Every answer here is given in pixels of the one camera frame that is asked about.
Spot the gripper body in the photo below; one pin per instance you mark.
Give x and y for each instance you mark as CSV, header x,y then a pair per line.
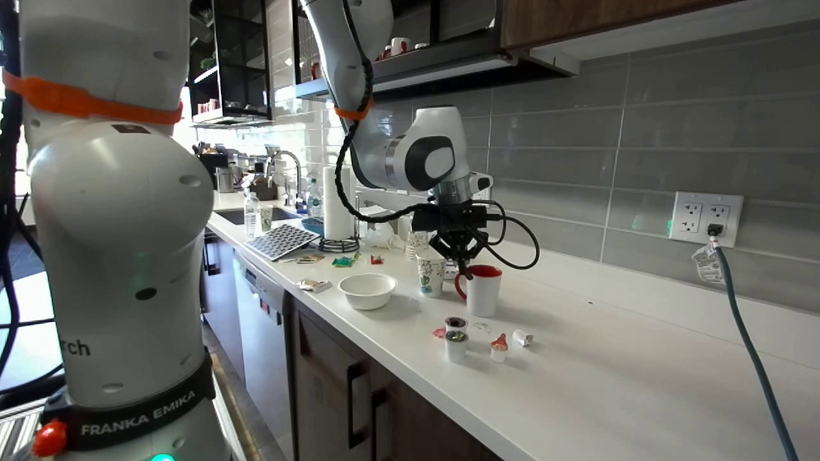
x,y
457,235

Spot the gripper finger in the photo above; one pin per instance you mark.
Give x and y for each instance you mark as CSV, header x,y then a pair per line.
x,y
470,251
441,245

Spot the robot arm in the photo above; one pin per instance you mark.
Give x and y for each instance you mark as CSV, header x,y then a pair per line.
x,y
115,205

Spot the printed paper cup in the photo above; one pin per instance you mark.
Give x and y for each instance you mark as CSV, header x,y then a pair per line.
x,y
431,276

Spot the white mug with red inside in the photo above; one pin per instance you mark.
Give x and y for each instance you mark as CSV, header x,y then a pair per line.
x,y
483,293

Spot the creamer cup with red lid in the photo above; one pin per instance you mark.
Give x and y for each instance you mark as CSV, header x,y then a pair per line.
x,y
499,347

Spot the white creamer cup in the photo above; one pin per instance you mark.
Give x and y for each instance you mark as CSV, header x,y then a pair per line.
x,y
522,338

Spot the stack of paper cups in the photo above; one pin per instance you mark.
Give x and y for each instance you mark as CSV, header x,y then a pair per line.
x,y
418,243

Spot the crumpled white plastic wrap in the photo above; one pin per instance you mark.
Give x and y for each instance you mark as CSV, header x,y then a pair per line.
x,y
383,237

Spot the red packet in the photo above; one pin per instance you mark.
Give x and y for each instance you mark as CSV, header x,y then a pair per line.
x,y
377,259

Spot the coffee pod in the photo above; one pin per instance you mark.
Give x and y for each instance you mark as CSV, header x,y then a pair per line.
x,y
456,347
456,323

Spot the white paper bowl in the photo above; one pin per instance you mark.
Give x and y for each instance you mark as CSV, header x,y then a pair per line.
x,y
367,291

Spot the green packet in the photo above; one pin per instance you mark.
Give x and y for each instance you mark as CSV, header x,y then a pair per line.
x,y
343,261

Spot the paper towel roll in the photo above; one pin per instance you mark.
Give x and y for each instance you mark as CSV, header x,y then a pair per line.
x,y
337,202

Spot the blue bowl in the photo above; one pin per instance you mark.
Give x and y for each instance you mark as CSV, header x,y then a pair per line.
x,y
313,225

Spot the plastic bottle with blue label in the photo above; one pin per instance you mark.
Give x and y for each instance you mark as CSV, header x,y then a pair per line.
x,y
314,202

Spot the tray of pods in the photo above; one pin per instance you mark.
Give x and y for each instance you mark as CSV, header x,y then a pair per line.
x,y
282,241

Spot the tap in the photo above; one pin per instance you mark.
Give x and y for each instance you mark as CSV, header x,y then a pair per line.
x,y
297,169

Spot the drinking glass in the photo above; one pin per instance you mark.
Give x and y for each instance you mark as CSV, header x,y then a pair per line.
x,y
266,219

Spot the wooden cabinet door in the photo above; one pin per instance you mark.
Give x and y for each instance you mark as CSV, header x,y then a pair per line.
x,y
323,384
435,435

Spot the clear water bottle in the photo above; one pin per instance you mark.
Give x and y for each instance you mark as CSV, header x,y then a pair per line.
x,y
252,216

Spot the dishwasher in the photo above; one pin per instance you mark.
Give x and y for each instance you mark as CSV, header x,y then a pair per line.
x,y
266,346

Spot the metal jug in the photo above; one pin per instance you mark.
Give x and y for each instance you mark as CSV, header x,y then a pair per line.
x,y
225,180

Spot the coffee machine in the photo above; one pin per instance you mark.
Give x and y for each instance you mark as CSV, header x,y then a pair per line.
x,y
211,163

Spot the black open shelf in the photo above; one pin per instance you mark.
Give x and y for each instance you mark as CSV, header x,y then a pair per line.
x,y
243,64

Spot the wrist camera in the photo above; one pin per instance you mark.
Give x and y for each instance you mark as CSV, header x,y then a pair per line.
x,y
426,218

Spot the wall shelf with mugs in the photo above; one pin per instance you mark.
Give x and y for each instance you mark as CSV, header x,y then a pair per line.
x,y
448,64

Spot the white wall socket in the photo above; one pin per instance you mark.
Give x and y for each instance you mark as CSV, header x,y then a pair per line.
x,y
698,218

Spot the wooden wall cabinet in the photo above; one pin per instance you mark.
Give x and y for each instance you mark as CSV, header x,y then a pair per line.
x,y
608,16

